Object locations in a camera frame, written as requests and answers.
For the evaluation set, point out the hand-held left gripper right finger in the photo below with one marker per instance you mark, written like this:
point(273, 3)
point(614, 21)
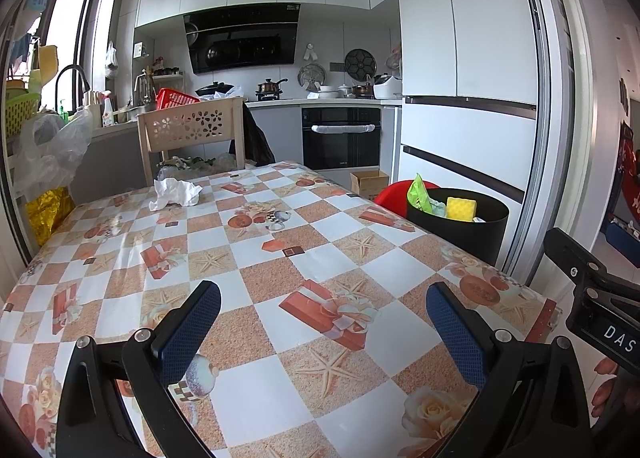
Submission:
point(457, 333)

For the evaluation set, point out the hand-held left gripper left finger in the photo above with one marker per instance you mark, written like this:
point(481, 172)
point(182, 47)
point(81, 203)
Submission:
point(192, 328)

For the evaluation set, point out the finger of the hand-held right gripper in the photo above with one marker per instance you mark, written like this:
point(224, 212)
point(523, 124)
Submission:
point(570, 253)

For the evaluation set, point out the black trash bin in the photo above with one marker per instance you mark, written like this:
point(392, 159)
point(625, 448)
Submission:
point(460, 240)

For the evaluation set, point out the yellow sponge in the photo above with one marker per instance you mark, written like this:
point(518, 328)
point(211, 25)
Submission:
point(462, 208)

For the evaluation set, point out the green and white plastic bag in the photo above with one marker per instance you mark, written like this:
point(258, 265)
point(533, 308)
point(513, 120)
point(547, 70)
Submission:
point(419, 193)

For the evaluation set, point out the person's right hand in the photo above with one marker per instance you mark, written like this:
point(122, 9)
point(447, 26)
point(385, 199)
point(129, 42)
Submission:
point(602, 398)

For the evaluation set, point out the dark blue box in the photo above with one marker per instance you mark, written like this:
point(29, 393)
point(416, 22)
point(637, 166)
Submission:
point(622, 238)

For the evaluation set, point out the white crumpled tissue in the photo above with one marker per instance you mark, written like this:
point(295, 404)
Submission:
point(175, 193)

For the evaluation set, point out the checkered patterned tablecloth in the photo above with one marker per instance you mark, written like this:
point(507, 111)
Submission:
point(310, 248)

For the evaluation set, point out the red stool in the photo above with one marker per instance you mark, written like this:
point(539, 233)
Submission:
point(392, 198)

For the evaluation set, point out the cardboard box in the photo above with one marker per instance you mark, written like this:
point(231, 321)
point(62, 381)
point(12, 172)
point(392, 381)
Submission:
point(370, 185)

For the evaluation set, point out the gold foil bag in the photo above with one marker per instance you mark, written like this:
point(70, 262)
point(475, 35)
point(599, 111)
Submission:
point(47, 213)

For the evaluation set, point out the beige chair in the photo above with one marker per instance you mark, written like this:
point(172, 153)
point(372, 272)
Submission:
point(192, 128)

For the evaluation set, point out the black jacket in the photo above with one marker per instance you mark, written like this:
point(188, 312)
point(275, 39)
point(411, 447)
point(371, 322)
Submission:
point(257, 138)

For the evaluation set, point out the black built-in oven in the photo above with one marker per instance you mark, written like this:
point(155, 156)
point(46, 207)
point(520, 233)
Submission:
point(340, 143)

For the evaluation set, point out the large translucent plastic bag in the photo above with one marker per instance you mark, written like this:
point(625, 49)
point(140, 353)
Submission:
point(50, 153)

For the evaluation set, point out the red plastic basket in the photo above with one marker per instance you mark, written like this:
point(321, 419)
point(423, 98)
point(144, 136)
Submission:
point(175, 98)

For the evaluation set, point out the white spray bottle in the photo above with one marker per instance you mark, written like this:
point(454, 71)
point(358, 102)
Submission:
point(108, 113)

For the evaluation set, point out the white refrigerator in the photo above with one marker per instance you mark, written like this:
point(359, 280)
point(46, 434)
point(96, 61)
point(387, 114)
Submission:
point(470, 38)

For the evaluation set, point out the black wok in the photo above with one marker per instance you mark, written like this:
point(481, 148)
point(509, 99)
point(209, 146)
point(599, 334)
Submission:
point(214, 88)

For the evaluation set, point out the white rice cooker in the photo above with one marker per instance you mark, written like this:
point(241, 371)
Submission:
point(387, 87)

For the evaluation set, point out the dark cooking pot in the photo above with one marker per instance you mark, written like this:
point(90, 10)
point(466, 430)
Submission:
point(362, 91)

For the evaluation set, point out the yellow plastic basket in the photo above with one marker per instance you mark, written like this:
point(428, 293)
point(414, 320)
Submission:
point(22, 113)

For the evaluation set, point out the round metal strainer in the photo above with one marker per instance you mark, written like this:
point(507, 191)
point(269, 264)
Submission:
point(311, 77)

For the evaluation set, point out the white hanging plastic bag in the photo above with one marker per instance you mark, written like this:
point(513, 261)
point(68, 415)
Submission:
point(110, 57)

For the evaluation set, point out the round black steamer rack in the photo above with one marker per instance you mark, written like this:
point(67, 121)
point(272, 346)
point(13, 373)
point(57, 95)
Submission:
point(360, 63)

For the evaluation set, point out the black kitchen faucet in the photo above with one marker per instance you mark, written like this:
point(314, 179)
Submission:
point(65, 72)

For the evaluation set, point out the black range hood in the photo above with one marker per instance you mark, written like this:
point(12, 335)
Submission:
point(240, 41)

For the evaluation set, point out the red wall hanging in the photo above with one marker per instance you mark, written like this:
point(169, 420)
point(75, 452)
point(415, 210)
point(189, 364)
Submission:
point(629, 163)

